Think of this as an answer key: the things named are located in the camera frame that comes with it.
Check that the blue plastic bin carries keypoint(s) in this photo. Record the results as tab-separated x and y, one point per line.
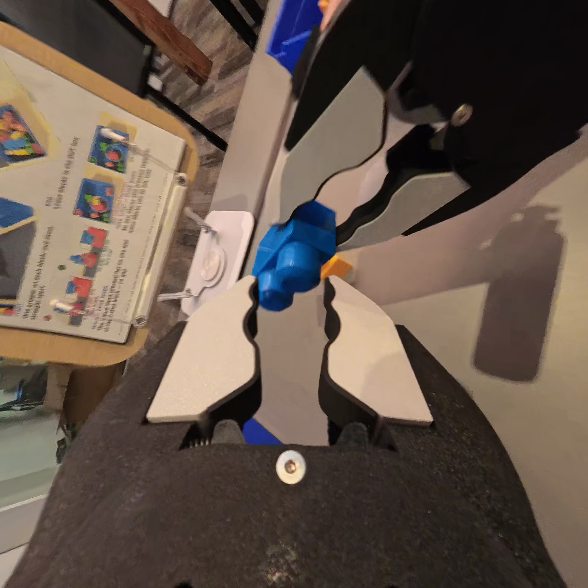
259	434
294	27

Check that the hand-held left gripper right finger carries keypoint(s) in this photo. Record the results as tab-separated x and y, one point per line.
372	367

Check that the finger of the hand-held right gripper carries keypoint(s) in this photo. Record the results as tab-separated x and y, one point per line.
335	133
413	202

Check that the blue mega block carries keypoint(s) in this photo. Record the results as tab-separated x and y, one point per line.
294	257

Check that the white stand base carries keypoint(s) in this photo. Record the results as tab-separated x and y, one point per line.
220	248

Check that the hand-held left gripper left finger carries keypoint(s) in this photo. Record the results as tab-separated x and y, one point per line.
202	367

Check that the brown wooden plank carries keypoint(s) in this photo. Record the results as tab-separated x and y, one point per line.
170	41

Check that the orange mega block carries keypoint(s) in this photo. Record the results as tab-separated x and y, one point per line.
337	268

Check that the wooden instruction board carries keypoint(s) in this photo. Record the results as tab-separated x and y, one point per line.
69	206

